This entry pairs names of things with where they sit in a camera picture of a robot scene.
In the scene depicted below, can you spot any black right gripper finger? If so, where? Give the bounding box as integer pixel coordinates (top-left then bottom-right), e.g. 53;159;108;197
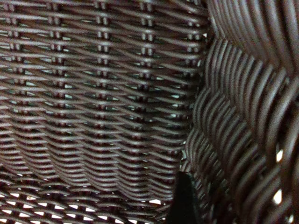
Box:
166;171;202;224

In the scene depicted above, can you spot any dark brown wicker basket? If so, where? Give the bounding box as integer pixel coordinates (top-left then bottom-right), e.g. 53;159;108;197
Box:
0;0;299;224

